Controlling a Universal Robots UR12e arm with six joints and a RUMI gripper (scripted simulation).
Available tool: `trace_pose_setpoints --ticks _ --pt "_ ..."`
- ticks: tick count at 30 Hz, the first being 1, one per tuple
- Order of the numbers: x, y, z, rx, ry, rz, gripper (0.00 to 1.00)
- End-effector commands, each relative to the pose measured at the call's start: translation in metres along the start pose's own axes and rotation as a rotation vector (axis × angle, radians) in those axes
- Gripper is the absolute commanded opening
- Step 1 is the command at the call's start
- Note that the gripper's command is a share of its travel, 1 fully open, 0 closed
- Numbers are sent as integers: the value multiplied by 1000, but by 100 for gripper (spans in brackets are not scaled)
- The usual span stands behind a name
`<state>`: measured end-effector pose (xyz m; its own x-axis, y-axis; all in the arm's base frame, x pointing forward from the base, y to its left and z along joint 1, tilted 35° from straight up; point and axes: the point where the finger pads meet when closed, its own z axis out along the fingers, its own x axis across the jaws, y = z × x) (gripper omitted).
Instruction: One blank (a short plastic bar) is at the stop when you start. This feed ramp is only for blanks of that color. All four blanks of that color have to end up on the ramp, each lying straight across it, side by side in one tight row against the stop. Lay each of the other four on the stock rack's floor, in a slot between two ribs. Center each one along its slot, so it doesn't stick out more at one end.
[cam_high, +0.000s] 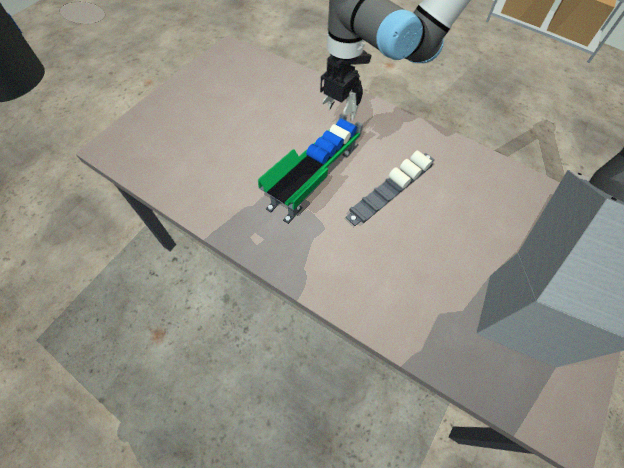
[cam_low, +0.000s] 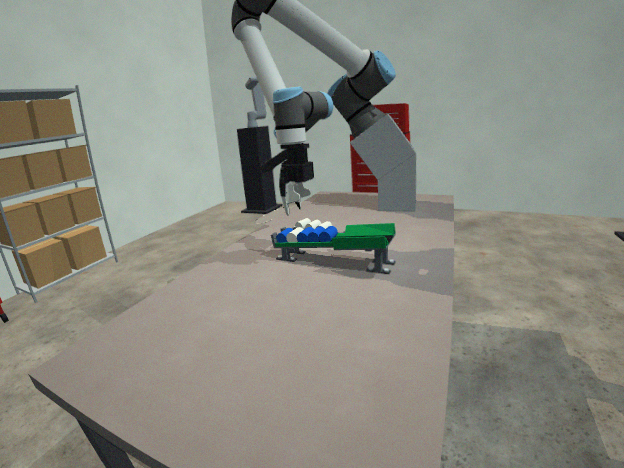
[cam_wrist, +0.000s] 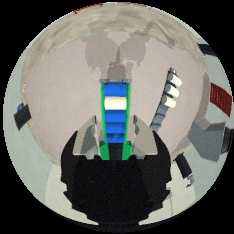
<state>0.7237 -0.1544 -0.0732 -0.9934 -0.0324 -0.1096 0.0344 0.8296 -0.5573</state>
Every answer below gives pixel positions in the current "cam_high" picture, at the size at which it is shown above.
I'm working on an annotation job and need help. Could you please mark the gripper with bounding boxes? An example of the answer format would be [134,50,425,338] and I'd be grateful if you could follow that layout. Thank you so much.
[320,54,363,121]

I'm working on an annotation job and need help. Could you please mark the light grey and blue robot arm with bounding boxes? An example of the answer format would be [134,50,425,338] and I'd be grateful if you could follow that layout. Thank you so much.
[327,0,624,202]

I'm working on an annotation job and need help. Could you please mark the blue plastic bar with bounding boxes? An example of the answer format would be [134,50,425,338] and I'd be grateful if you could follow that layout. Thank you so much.
[315,137,337,157]
[322,130,344,150]
[306,144,330,164]
[336,118,357,138]

